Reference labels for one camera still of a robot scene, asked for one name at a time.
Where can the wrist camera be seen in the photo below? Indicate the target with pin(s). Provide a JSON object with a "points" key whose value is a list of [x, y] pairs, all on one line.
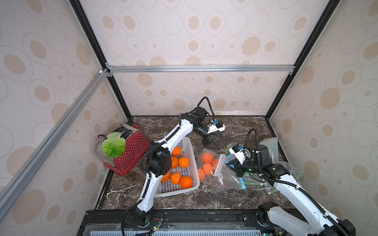
{"points": [[241, 154], [216, 126]]}

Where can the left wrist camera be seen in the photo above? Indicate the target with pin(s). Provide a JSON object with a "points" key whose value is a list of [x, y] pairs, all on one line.
{"points": [[216, 126]]}

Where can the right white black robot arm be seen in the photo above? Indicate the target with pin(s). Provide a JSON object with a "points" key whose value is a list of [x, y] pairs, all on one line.
{"points": [[318, 221]]}

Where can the red dotted toaster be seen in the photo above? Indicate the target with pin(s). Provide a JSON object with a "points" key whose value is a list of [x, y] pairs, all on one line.
{"points": [[136, 145]]}

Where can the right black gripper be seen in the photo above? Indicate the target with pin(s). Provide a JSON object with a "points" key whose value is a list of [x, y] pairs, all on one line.
{"points": [[236, 168]]}

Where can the green-edged zip-top bag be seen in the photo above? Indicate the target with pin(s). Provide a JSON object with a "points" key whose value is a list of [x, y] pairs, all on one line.
{"points": [[272, 175]]}

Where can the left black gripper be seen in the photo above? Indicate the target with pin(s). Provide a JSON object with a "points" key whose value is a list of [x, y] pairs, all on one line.
{"points": [[204, 140]]}

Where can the clear zip-top bag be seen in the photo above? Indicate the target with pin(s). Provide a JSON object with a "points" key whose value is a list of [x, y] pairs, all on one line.
{"points": [[213, 171]]}

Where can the green zip-top bag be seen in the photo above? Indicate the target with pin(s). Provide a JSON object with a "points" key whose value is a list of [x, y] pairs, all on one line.
{"points": [[268, 150]]}

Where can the green plastic leaf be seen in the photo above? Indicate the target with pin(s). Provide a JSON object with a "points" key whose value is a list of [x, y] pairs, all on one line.
{"points": [[114, 145]]}

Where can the orange taken out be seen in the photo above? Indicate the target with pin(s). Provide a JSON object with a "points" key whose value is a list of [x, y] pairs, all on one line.
{"points": [[174, 162], [175, 178], [184, 162], [177, 151], [166, 177], [186, 182]]}

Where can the diagonal aluminium rail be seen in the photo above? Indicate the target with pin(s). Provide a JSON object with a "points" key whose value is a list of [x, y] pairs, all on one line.
{"points": [[19, 183]]}

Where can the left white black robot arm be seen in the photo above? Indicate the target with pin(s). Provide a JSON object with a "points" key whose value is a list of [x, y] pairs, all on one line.
{"points": [[156, 162]]}

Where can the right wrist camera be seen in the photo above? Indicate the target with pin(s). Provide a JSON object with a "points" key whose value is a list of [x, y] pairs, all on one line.
{"points": [[241, 154]]}

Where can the white perforated plastic basket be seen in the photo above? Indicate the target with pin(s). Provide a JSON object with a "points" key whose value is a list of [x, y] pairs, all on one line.
{"points": [[167, 188]]}

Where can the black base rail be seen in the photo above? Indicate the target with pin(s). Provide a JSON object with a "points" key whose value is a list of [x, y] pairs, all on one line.
{"points": [[179, 219]]}

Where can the horizontal aluminium rail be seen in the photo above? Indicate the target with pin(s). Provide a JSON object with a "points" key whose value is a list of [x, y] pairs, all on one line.
{"points": [[112, 69]]}

